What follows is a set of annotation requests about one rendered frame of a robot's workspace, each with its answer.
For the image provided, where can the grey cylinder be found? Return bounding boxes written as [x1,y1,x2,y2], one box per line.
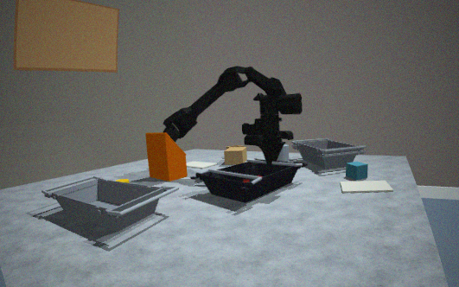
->
[277,144,289,162]

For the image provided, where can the teal cube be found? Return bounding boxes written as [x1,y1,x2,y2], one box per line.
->
[346,162,367,180]

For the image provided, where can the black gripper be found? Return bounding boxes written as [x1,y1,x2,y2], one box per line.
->
[244,115,293,166]

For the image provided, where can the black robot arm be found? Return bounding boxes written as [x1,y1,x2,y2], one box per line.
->
[163,66,303,141]

